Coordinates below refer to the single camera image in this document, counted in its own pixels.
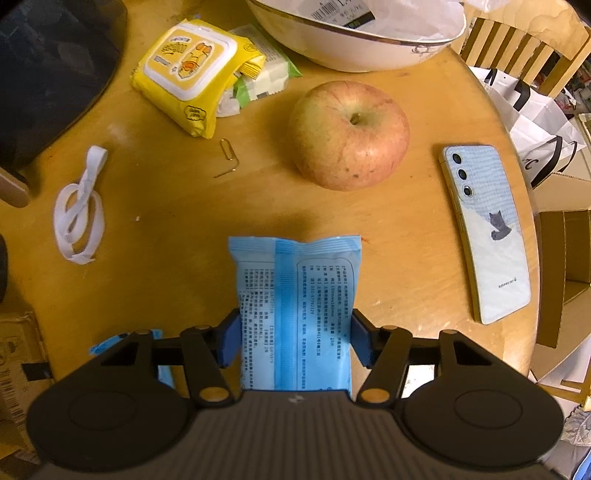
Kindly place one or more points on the blue wet wipe packet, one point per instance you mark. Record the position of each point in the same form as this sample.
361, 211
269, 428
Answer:
295, 295

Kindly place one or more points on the white paper shopping bag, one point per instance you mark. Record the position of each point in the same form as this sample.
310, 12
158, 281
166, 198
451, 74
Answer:
535, 143
512, 90

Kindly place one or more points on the yellow wet wipe pack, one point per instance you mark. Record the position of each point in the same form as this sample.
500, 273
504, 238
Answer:
184, 55

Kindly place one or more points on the round wooden desktop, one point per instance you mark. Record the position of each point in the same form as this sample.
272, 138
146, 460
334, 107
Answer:
161, 194

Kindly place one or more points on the wooden chair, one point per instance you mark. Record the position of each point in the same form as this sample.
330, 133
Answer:
517, 34

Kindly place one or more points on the green white packet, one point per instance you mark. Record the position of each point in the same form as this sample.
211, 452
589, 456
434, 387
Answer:
272, 76

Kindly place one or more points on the white paper sheet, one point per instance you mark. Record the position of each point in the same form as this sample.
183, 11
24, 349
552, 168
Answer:
561, 364

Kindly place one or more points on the dark bag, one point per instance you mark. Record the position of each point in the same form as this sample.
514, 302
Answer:
51, 69

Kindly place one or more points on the light blue smartphone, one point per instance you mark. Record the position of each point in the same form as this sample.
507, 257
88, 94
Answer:
494, 240

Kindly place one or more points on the tan rounded object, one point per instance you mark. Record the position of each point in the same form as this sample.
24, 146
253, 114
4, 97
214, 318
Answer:
13, 187

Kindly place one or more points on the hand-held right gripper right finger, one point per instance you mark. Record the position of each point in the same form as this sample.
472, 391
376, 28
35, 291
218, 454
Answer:
362, 341

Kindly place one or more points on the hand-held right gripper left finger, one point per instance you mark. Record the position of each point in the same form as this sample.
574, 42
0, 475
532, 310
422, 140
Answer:
229, 339

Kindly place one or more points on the white elastic band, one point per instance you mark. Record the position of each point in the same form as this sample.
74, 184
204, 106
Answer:
94, 159

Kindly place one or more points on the open brown cardboard box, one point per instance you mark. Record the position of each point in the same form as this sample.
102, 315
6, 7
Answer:
561, 258

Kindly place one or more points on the black tape roll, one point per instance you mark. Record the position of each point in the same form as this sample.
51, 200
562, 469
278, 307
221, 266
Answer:
2, 267

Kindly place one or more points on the taped cardboard box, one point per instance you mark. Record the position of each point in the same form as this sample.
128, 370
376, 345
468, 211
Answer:
21, 350

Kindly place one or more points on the white ceramic bowl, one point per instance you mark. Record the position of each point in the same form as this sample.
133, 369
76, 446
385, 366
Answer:
351, 51

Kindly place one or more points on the bent metal paper clip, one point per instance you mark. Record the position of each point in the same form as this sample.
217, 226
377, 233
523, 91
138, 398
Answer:
226, 172

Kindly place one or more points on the red yellow apple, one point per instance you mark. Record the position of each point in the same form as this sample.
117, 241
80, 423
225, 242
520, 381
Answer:
346, 138

